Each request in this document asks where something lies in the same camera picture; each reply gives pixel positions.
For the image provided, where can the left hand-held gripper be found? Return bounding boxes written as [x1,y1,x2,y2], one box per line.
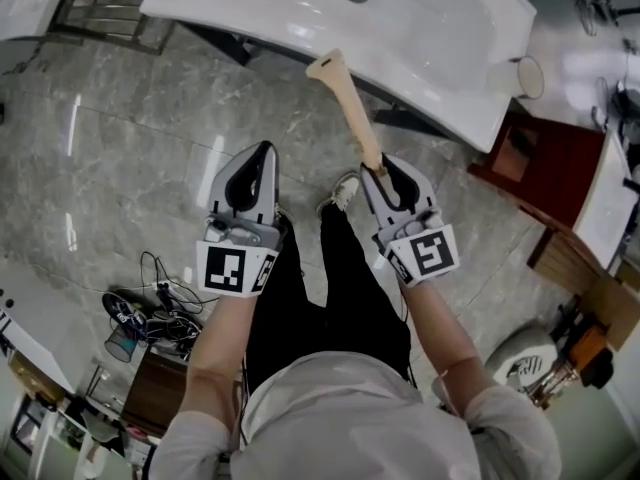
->
[195,140,288,300]

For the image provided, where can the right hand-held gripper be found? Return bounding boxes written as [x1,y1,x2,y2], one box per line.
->
[359,153,461,287]

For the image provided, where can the wooden spatula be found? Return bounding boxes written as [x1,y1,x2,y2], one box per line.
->
[305,47,397,204]

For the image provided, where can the person's left forearm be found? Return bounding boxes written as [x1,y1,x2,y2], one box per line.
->
[186,287,257,422]

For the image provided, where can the person's right forearm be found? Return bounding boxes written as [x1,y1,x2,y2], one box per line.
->
[398,276,485,422]

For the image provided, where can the large white sink basin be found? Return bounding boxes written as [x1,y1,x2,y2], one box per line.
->
[138,0,538,155]

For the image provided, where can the dark metal frame rack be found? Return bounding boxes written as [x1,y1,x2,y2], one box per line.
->
[46,0,177,58]

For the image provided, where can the person's white sneaker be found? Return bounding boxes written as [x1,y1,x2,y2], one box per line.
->
[316,170,362,220]

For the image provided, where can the person's black trousers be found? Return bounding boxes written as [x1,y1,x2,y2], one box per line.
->
[242,203,415,397]

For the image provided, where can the white power strip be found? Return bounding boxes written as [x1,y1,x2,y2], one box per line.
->
[148,277,185,295]

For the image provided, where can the red-brown wooden vanity cabinet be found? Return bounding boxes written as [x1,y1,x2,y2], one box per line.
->
[466,111,612,242]

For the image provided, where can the white cup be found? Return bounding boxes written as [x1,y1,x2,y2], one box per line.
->
[486,54,545,101]

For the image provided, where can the wooden slatted rack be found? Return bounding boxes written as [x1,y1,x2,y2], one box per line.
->
[526,225,621,294]

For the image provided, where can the black round labelled device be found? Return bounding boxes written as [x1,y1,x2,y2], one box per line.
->
[101,291,152,330]

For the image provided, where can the black mesh bin teal contents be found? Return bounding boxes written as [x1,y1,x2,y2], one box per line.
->
[103,324,142,365]

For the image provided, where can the dark brown wooden cabinet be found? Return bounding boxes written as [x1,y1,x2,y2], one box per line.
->
[121,346,202,438]

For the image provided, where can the person's white shirt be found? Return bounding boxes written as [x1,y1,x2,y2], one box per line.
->
[154,350,565,480]

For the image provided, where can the bicycle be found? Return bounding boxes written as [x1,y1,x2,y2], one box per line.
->
[552,0,624,38]

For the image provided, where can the black cable tangle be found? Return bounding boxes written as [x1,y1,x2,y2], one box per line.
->
[138,250,221,364]

